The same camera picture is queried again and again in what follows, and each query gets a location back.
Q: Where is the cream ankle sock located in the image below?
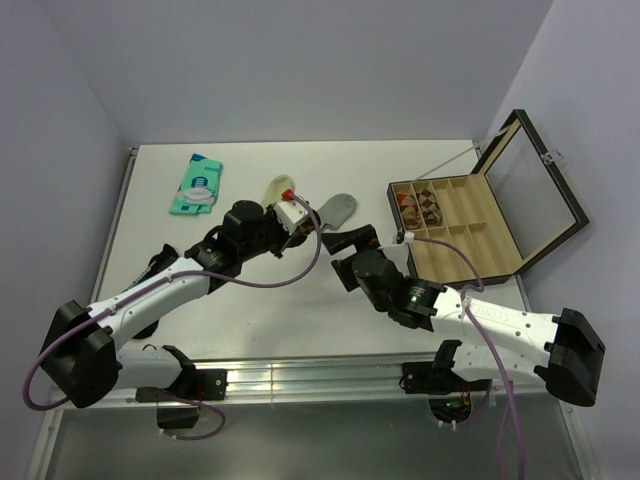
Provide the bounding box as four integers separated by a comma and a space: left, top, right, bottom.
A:
262, 174, 295, 208

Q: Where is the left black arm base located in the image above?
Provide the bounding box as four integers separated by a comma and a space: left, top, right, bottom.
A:
135, 369, 228, 437

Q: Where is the rolled brown argyle sock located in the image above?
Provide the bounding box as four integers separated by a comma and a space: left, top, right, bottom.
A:
416, 188, 443, 227

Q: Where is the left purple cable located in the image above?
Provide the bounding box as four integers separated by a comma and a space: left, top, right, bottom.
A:
22, 192, 322, 441

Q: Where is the rolled orange argyle sock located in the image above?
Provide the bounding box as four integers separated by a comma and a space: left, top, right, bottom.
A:
396, 193, 422, 231

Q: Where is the aluminium frame rail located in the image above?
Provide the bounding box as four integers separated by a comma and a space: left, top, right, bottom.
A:
49, 349, 574, 409

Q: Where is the black compartment storage box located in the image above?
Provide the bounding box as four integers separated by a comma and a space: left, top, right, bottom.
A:
387, 109, 590, 288

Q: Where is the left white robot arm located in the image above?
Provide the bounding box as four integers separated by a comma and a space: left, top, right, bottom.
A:
36, 197, 321, 408

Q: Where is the purple cable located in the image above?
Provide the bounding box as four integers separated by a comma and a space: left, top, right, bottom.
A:
407, 237, 526, 480
22, 192, 322, 441

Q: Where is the teal patterned sock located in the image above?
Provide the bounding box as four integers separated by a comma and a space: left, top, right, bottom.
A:
168, 154, 223, 215

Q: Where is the grey ankle sock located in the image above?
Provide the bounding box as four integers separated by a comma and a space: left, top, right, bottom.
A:
317, 193, 357, 231

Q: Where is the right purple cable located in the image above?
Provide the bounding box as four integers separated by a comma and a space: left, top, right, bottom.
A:
407, 237, 526, 480

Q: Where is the black blue sock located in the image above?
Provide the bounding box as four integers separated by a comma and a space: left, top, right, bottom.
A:
128, 244, 179, 340

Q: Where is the brown argyle sock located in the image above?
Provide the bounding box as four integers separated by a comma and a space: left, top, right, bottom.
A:
296, 222, 315, 242
416, 188, 443, 227

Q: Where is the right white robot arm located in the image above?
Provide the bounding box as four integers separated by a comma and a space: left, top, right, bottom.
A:
322, 225, 606, 407

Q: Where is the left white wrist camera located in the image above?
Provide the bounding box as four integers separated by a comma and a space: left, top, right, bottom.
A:
274, 200, 309, 235

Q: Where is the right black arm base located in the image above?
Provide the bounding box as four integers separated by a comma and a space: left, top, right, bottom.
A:
398, 361, 492, 424

